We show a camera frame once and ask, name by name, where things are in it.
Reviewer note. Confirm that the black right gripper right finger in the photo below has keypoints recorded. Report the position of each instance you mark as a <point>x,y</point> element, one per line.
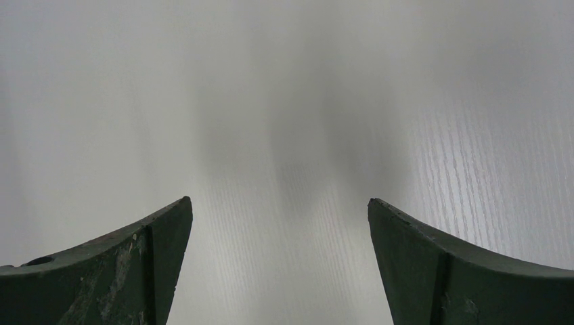
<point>432,277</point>

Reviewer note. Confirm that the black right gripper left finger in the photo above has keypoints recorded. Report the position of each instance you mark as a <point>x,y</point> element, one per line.
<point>128,276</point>

